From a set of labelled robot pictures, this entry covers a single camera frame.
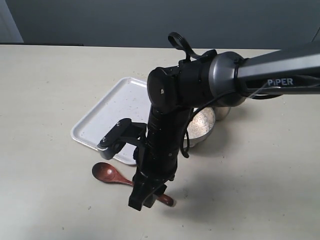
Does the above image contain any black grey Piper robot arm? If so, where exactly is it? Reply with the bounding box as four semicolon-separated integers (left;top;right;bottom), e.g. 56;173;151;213
128;42;320;210

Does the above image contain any white rectangular plastic tray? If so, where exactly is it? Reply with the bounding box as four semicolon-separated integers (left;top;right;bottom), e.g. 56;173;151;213
70;77;151;151

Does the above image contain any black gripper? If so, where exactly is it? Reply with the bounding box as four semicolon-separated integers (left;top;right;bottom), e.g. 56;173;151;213
128;109;191;211

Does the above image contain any small steel cup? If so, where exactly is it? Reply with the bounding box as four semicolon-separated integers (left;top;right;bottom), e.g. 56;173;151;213
214;107;231;121

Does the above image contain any steel bowl of rice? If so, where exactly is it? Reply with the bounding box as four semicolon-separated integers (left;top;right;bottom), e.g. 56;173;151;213
187;107;216;148

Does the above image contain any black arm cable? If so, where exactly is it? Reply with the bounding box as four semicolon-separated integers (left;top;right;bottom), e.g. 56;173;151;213
167;31;201;61

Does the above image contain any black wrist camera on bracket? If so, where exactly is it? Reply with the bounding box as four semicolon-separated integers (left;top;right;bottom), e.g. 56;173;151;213
97;118;147;164

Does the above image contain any dark red wooden spoon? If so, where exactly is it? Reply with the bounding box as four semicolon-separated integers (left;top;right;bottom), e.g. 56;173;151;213
91;162;175;207

